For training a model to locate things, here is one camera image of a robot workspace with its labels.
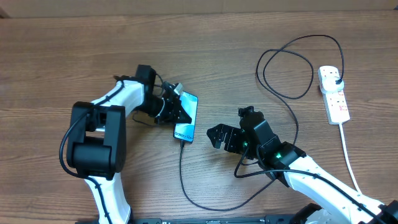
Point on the white charger plug adapter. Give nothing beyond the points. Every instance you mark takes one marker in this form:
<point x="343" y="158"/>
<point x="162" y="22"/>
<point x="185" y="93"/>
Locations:
<point x="331" y="85"/>

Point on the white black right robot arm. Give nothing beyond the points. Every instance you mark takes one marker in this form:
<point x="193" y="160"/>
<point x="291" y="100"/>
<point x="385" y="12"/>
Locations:
<point x="333" y="201"/>

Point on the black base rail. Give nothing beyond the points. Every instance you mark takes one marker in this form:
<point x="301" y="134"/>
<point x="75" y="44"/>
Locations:
<point x="267" y="219"/>

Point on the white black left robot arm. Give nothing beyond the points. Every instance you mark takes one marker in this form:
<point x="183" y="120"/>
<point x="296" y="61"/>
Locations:
<point x="95" y="145"/>

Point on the white power strip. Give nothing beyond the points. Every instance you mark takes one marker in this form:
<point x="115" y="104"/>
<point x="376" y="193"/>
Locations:
<point x="335" y="103"/>

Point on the blue Galaxy smartphone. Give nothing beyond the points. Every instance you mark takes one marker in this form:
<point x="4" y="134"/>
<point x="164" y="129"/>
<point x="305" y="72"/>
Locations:
<point x="185" y="131"/>

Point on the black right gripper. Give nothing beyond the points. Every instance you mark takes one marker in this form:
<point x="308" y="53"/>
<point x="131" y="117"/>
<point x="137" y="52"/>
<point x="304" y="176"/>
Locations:
<point x="234" y="134"/>

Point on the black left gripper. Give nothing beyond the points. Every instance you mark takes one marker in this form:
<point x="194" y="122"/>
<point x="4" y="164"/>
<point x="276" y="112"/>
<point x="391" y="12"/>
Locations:
<point x="176" y="108"/>

